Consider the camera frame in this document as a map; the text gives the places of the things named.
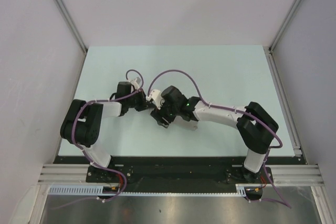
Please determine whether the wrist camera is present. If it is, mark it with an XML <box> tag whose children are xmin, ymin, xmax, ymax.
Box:
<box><xmin>129</xmin><ymin>77</ymin><xmax>142</xmax><ymax>90</ymax></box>
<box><xmin>146</xmin><ymin>89</ymin><xmax>165</xmax><ymax>110</ymax></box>

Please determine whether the aluminium frame post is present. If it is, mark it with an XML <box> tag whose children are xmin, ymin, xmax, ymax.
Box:
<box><xmin>268</xmin><ymin>0</ymin><xmax>303</xmax><ymax>53</ymax></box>
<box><xmin>53</xmin><ymin>0</ymin><xmax>88</xmax><ymax>55</ymax></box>

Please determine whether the front aluminium rail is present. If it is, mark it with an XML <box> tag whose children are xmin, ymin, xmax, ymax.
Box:
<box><xmin>38</xmin><ymin>163</ymin><xmax>91</xmax><ymax>184</ymax></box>

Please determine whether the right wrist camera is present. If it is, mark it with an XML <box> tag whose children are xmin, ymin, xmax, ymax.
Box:
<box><xmin>146</xmin><ymin>89</ymin><xmax>165</xmax><ymax>110</ymax></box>

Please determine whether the purple cable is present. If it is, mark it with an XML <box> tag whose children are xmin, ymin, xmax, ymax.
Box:
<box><xmin>51</xmin><ymin>69</ymin><xmax>144</xmax><ymax>210</ymax></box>
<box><xmin>147</xmin><ymin>69</ymin><xmax>292</xmax><ymax>209</ymax></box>

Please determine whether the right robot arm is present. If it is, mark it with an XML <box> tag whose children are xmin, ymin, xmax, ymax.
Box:
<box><xmin>146</xmin><ymin>86</ymin><xmax>279</xmax><ymax>183</ymax></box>

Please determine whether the right side aluminium rail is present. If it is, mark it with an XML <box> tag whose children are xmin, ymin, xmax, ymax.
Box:
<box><xmin>264</xmin><ymin>47</ymin><xmax>304</xmax><ymax>157</ymax></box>

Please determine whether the aluminium rail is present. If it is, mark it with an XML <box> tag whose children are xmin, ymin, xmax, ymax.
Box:
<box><xmin>264</xmin><ymin>47</ymin><xmax>304</xmax><ymax>157</ymax></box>
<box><xmin>38</xmin><ymin>163</ymin><xmax>91</xmax><ymax>184</ymax></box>

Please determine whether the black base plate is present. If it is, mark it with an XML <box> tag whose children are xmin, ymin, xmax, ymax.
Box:
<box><xmin>54</xmin><ymin>155</ymin><xmax>274</xmax><ymax>194</ymax></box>

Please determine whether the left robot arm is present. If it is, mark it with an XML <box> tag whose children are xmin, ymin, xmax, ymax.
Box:
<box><xmin>60</xmin><ymin>77</ymin><xmax>150</xmax><ymax>182</ymax></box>

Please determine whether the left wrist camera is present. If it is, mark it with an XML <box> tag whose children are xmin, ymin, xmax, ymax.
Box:
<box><xmin>129</xmin><ymin>77</ymin><xmax>142</xmax><ymax>90</ymax></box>

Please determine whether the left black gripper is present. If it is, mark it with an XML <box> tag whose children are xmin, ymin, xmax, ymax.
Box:
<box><xmin>126</xmin><ymin>88</ymin><xmax>155</xmax><ymax>112</ymax></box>

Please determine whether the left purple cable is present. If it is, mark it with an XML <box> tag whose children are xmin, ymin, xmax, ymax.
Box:
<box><xmin>51</xmin><ymin>69</ymin><xmax>144</xmax><ymax>210</ymax></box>

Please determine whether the grey cloth napkin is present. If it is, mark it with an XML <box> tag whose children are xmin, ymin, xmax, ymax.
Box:
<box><xmin>172</xmin><ymin>116</ymin><xmax>198</xmax><ymax>131</ymax></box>

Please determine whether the light blue cable duct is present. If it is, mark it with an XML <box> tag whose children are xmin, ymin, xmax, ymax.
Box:
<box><xmin>48</xmin><ymin>185</ymin><xmax>246</xmax><ymax>198</ymax></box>

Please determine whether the right aluminium frame post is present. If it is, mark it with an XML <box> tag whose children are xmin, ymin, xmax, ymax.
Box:
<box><xmin>268</xmin><ymin>0</ymin><xmax>303</xmax><ymax>53</ymax></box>

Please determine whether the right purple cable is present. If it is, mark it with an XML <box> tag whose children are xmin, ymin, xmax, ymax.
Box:
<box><xmin>147</xmin><ymin>69</ymin><xmax>292</xmax><ymax>209</ymax></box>

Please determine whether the left aluminium frame post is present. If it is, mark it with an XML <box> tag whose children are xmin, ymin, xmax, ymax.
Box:
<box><xmin>53</xmin><ymin>0</ymin><xmax>88</xmax><ymax>55</ymax></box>

